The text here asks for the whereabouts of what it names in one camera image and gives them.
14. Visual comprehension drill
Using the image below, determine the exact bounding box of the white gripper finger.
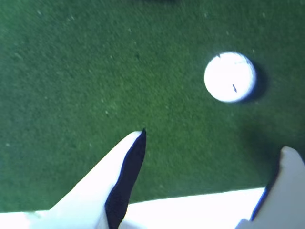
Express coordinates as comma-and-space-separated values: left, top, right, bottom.
235, 146, 305, 229
26, 128, 147, 229

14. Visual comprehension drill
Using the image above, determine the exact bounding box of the white golf ball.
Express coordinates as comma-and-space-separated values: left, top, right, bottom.
203, 51, 257, 103

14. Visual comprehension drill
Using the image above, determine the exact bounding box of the long green putting mat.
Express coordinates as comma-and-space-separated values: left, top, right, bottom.
0, 0, 305, 213

